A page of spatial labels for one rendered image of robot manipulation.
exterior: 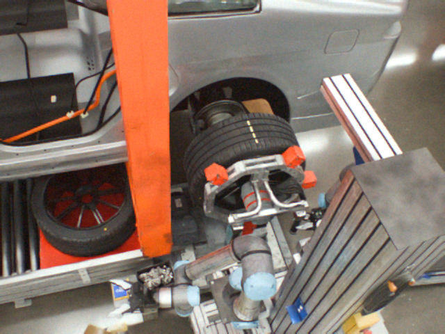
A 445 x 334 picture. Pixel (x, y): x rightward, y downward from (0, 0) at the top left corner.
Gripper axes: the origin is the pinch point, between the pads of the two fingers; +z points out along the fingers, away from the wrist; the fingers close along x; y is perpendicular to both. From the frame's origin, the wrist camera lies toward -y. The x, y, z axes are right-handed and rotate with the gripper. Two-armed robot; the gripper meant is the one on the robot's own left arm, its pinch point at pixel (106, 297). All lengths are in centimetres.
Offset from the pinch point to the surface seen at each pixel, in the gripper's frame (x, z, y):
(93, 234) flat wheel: 74, 20, 64
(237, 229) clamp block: 45, -58, 23
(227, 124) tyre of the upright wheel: 91, -55, -5
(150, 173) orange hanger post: 46, -17, -19
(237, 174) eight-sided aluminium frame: 65, -58, 5
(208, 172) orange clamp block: 67, -44, 5
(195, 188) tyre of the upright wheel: 73, -39, 23
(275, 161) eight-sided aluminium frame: 71, -78, 3
